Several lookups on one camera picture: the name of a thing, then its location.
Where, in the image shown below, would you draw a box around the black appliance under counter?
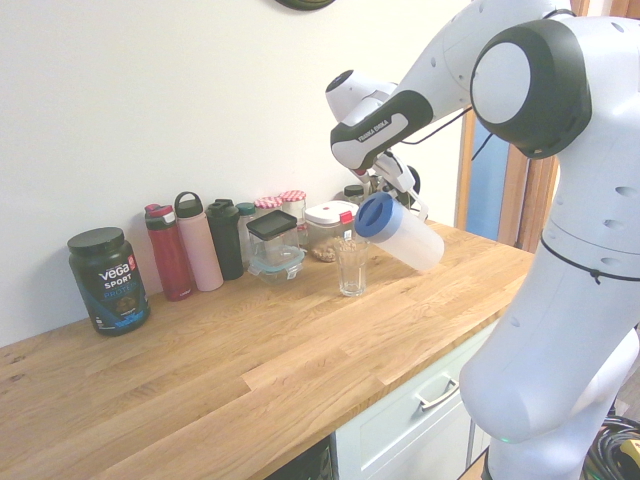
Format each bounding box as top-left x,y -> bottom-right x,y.
272,437 -> 335,480

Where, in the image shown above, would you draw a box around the glass container with black lid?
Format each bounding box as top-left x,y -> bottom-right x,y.
245,209 -> 301,264

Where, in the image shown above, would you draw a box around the yellow power box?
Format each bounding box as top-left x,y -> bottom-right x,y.
619,438 -> 640,471

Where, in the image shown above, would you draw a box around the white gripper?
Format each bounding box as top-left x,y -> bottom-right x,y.
374,151 -> 421,196

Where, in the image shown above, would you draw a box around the white cabinet drawer front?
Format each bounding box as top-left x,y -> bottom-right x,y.
335,319 -> 502,480

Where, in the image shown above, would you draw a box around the translucent pitcher with blue lid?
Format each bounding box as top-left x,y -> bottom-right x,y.
353,193 -> 446,273

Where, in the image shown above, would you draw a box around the black wall clock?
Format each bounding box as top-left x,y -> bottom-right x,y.
273,0 -> 337,11

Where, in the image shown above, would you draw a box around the wooden door frame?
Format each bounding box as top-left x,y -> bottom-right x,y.
454,0 -> 591,252

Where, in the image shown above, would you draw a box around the clear drinking glass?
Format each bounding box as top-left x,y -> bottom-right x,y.
333,237 -> 371,298

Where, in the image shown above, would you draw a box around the blue door panel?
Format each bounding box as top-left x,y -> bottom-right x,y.
471,118 -> 510,245

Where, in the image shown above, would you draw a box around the glass container with teal clips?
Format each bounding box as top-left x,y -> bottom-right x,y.
248,248 -> 307,287

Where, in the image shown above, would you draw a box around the pink bottle with black lid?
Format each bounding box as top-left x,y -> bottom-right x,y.
173,191 -> 225,292

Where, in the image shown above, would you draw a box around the black Vega protein tub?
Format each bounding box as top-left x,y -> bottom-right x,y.
67,226 -> 152,337

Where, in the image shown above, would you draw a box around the coiled black cables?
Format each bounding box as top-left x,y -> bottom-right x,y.
582,414 -> 640,480

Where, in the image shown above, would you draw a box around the red water bottle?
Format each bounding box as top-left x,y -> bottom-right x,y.
144,203 -> 194,303

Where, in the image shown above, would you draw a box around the black shaker bottle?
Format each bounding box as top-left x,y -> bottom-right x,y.
205,198 -> 245,281

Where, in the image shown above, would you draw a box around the round container with white lid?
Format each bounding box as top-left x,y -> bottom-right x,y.
303,201 -> 362,264

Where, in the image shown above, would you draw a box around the silver drawer handle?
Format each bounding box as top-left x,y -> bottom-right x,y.
413,375 -> 464,412

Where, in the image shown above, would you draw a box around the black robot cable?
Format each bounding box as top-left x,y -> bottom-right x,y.
399,104 -> 496,157

